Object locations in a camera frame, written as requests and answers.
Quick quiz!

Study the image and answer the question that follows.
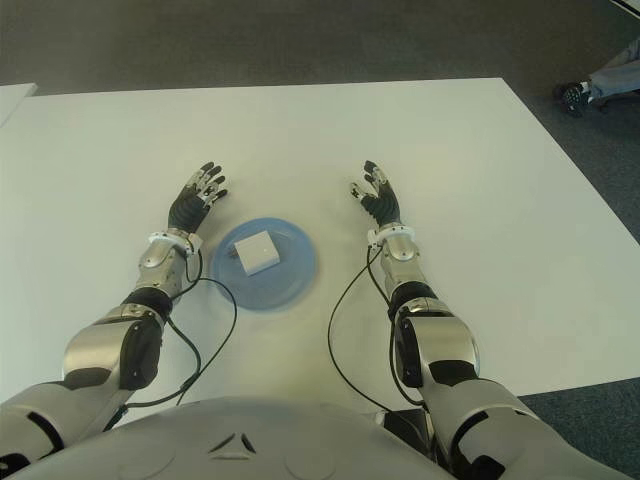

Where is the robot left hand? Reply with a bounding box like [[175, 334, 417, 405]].
[[167, 160, 229, 236]]

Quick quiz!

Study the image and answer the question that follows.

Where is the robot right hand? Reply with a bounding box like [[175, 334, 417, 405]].
[[348, 159, 404, 233]]

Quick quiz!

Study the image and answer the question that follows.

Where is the white cube charger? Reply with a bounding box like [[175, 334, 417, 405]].
[[227, 230, 282, 277]]

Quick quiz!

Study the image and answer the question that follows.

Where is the blue round plate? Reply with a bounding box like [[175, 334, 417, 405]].
[[209, 215, 321, 313]]

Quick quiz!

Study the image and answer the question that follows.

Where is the white side table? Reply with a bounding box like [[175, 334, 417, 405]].
[[0, 82, 39, 127]]

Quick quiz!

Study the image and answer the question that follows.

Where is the black perforated shoe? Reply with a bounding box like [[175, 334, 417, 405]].
[[553, 81, 592, 118]]

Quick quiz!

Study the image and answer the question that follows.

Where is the grey robot torso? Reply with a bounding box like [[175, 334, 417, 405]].
[[4, 394, 457, 480]]

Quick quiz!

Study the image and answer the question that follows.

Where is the person leg in jeans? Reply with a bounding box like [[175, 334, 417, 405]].
[[587, 42, 640, 109]]

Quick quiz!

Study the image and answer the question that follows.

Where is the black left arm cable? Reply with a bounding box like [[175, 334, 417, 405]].
[[117, 248, 239, 417]]

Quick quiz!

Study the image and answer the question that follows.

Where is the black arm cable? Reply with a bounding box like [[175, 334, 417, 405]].
[[117, 248, 239, 417], [327, 243, 427, 417]]

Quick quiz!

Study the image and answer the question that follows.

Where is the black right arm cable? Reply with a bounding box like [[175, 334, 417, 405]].
[[327, 243, 427, 417]]

